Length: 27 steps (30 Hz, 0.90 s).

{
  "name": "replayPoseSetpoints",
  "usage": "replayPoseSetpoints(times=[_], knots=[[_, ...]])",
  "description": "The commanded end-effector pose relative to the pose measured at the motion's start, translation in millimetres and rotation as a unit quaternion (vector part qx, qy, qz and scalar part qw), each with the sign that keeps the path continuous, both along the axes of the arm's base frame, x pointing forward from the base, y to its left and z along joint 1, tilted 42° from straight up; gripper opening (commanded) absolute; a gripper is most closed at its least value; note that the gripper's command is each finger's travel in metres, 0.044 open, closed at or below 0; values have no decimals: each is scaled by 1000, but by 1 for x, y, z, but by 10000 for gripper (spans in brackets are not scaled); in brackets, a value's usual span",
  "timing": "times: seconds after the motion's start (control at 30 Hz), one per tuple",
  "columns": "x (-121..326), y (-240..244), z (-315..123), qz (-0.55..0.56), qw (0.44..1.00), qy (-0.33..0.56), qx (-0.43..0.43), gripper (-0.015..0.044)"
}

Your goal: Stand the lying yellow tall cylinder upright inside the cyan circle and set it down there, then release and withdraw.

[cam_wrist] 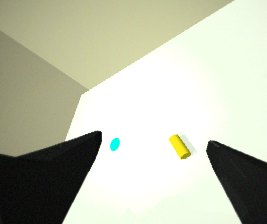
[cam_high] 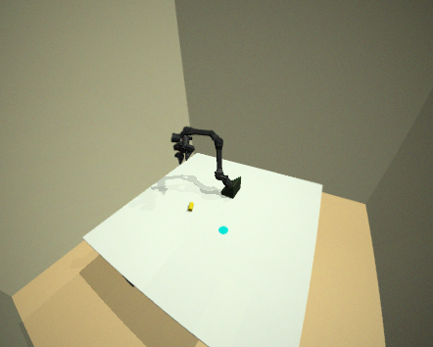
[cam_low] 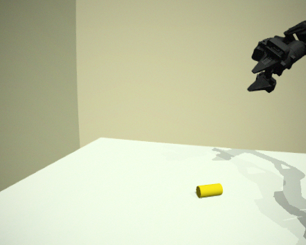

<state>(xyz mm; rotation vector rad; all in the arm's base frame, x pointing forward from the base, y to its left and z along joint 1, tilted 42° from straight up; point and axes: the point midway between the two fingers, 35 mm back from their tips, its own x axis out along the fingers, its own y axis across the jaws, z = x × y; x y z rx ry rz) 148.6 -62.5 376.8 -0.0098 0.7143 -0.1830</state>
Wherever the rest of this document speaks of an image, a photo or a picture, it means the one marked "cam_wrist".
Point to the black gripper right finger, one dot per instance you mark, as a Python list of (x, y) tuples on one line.
[(244, 180)]

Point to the yellow cylinder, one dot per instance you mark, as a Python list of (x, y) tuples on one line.
[(179, 147)]

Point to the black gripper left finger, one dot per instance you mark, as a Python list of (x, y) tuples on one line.
[(40, 187)]

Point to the cyan circle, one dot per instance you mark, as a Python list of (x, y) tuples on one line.
[(114, 144)]

